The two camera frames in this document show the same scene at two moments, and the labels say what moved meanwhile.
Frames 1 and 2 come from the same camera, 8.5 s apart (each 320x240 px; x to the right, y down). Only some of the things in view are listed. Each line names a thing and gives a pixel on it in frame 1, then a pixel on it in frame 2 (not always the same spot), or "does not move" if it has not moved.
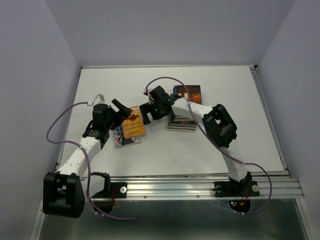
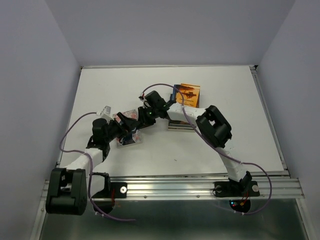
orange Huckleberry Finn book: (133, 126) to (191, 93)
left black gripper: (124, 111) to (128, 123)
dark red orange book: (194, 91) does not move
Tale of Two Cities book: (182, 123) does not move
